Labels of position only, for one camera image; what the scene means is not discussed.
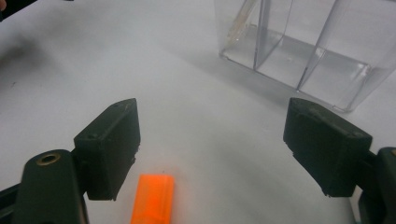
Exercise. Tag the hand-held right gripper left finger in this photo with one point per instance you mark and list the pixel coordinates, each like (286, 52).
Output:
(109, 149)

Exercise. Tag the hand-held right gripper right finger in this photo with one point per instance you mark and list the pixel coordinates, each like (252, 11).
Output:
(327, 146)

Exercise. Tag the orange highlighter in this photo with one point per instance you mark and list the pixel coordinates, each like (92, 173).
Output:
(154, 199)

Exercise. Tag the clear plastic organizer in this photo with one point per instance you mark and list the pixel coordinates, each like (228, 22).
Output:
(311, 46)

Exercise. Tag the white ballpoint pen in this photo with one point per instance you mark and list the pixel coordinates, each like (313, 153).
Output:
(239, 25)

